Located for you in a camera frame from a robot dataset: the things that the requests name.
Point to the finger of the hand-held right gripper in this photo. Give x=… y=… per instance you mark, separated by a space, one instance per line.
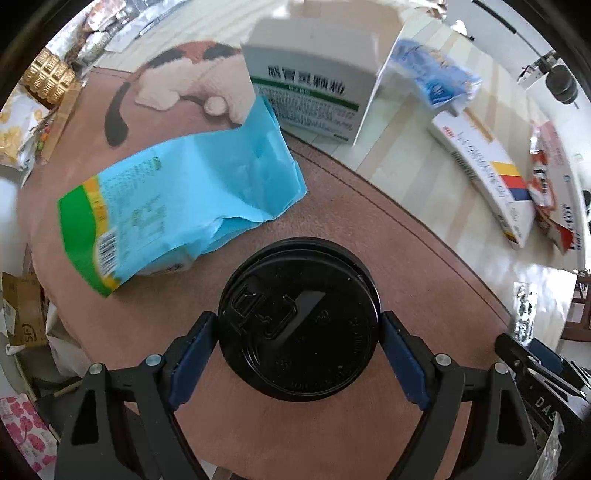
x=512 y=348
x=547 y=357

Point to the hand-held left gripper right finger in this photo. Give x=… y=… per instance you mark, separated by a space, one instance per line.
x=407 y=364

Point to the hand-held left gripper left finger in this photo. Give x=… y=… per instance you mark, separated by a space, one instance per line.
x=191 y=362

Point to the black plastic cup lid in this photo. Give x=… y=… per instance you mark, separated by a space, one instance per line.
x=300 y=332

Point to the red white packet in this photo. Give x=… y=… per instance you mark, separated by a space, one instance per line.
x=554 y=184

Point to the blue green snack bag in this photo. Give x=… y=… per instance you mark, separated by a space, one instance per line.
x=194 y=184

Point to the white striped medicine box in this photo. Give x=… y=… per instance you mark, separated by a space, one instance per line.
x=480 y=166

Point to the blue white wrapper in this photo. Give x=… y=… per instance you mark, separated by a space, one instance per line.
x=438 y=74

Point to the white green medicine box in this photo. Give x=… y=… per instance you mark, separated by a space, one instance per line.
x=314 y=60

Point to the clear plastic blister sheet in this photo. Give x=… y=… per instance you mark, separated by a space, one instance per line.
x=524 y=309

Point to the wooden chair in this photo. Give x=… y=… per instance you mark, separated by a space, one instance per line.
x=581 y=304

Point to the white cloth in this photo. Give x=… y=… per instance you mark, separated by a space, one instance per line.
x=69 y=341

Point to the pink cat print tablecloth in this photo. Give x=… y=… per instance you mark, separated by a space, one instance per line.
x=369 y=221

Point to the cardboard box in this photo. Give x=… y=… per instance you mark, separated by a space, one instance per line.
x=23 y=309

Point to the pink floral paper bag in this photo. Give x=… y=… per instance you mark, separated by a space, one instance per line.
x=25 y=429

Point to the black dumbbell weights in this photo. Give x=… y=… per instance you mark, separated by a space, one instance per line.
x=561 y=83

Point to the brown paper card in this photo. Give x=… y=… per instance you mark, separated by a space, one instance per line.
x=62 y=120

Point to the yellow chips bag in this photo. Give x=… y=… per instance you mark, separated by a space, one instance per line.
x=18 y=129

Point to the gold textured bottle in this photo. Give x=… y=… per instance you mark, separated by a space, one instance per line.
x=46 y=76

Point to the silver foil packet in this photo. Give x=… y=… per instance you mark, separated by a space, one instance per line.
x=138 y=11

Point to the white exercise machine frame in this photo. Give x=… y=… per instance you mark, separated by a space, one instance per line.
x=535 y=67

